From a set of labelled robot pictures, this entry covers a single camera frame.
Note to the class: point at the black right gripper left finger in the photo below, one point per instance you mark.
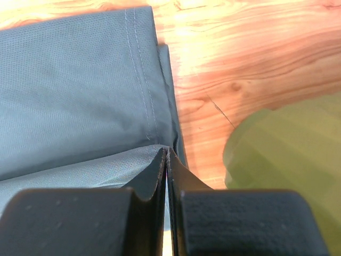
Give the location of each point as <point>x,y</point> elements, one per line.
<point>96,221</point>

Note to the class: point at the grey t-shirt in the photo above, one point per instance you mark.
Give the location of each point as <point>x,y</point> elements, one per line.
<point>86,101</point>

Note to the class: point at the green plastic basket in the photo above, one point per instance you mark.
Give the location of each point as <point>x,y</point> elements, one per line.
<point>294,147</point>

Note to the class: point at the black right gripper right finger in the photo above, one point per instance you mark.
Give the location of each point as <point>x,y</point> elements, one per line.
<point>205,221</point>

